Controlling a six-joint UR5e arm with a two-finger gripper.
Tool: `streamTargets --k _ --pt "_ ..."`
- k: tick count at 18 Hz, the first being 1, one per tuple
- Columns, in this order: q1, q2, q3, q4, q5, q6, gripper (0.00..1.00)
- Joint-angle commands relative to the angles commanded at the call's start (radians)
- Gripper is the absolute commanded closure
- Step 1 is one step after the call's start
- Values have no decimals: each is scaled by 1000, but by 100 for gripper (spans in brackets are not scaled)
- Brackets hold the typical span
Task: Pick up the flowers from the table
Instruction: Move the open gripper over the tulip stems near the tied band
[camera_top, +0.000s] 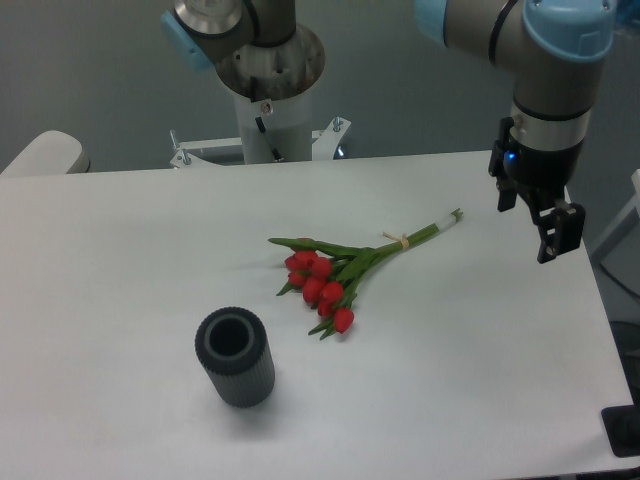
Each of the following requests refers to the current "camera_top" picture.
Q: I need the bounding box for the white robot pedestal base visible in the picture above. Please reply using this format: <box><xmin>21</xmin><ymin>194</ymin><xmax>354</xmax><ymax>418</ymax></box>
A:
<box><xmin>168</xmin><ymin>24</ymin><xmax>352</xmax><ymax>170</ymax></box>

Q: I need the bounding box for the black cable on pedestal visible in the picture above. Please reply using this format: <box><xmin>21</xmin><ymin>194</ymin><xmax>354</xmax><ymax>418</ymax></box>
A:
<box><xmin>254</xmin><ymin>115</ymin><xmax>285</xmax><ymax>163</ymax></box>

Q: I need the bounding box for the white chair armrest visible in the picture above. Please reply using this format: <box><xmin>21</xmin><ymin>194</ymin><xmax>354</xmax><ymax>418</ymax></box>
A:
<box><xmin>1</xmin><ymin>130</ymin><xmax>91</xmax><ymax>178</ymax></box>

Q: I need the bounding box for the white furniture frame right edge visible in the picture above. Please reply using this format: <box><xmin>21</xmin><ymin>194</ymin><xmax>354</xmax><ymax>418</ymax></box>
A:
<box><xmin>590</xmin><ymin>170</ymin><xmax>639</xmax><ymax>265</ymax></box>

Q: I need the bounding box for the dark grey ribbed vase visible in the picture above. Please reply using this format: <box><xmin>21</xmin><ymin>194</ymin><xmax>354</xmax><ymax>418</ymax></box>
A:
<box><xmin>194</xmin><ymin>307</ymin><xmax>275</xmax><ymax>408</ymax></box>

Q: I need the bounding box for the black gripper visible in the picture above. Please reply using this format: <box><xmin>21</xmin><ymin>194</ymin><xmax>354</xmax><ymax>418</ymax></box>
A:
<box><xmin>488</xmin><ymin>117</ymin><xmax>586</xmax><ymax>264</ymax></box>

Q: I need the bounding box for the black box at table corner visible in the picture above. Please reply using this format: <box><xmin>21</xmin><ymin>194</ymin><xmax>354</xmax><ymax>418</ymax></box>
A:
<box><xmin>601</xmin><ymin>405</ymin><xmax>639</xmax><ymax>458</ymax></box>

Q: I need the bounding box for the red tulip bouquet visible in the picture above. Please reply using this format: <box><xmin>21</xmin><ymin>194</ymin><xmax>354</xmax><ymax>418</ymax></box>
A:
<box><xmin>268</xmin><ymin>209</ymin><xmax>464</xmax><ymax>339</ymax></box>

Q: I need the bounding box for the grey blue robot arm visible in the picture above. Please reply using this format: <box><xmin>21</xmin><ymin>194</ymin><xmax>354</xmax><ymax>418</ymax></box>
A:
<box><xmin>161</xmin><ymin>1</ymin><xmax>616</xmax><ymax>263</ymax></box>

